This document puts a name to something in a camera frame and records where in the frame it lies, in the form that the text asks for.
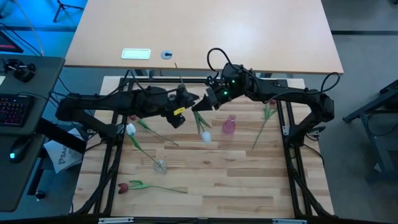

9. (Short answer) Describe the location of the dark grey desk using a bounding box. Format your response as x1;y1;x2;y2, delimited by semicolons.
0;54;66;213

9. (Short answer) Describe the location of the pink glass vase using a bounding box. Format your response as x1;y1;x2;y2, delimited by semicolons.
221;114;237;135

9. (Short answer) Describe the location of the black aluminium frame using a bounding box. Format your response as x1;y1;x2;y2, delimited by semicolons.
70;76;335;224

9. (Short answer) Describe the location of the large beige table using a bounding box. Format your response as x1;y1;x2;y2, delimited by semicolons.
64;0;345;75

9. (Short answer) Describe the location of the clear glass vase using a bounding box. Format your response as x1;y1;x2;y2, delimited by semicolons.
152;159;168;175

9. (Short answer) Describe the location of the black right arm elbow cable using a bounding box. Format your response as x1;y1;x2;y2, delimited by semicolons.
320;72;341;94

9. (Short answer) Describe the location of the white rectangular cover plate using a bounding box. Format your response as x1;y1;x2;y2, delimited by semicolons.
121;48;152;60

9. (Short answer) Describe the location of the black computer mouse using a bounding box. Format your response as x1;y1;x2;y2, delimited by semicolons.
8;136;32;164

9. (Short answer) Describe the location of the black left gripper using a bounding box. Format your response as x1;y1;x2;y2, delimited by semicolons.
167;86;200;110

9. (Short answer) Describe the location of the black tripod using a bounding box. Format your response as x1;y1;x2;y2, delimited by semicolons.
52;0;85;23

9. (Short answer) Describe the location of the red artificial tulip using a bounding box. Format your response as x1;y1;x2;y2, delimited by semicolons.
117;179;188;195
129;114;180;147
251;99;278;151

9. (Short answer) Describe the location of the silver frame bracket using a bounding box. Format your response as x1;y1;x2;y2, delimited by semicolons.
272;218;308;224
98;217;134;224

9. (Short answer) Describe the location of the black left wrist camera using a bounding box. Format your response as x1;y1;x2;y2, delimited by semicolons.
168;113;186;129

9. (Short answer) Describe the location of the black right arm wrist cable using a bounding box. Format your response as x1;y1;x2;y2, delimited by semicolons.
206;47;238;73

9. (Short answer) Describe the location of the white artificial tulip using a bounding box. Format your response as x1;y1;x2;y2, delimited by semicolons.
173;62;213;145
126;123;162;169

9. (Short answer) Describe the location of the black camera clamp mount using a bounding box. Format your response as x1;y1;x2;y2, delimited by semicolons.
2;58;37;83

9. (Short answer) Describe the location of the black backlit keyboard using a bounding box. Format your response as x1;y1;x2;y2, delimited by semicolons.
0;94;35;128

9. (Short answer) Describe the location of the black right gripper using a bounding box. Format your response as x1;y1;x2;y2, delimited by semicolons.
192;79;237;112

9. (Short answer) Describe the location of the black monitor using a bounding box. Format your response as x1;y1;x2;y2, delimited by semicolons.
0;30;24;54

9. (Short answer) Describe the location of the white printed paper sheet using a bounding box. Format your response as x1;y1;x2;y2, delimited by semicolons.
43;127;85;174

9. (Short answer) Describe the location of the dark metal stand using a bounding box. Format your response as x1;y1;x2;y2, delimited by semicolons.
343;79;398;184

